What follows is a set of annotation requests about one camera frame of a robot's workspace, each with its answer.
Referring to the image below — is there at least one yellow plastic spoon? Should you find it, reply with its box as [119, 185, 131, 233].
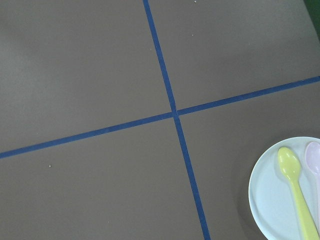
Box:
[277, 147, 320, 240]

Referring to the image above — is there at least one white round plate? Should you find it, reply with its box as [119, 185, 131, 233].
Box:
[248, 136, 320, 240]

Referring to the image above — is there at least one pink plastic spoon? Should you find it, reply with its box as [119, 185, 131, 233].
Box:
[304, 141, 320, 179]

